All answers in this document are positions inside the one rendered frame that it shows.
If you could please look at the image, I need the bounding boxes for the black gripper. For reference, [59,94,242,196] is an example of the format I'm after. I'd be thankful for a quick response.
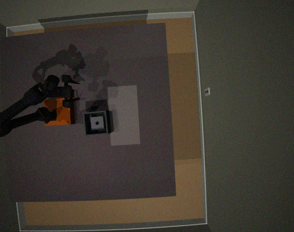
[55,75,80,108]

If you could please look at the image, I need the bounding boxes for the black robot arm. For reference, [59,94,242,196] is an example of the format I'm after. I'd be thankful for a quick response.
[0,75,75,137]

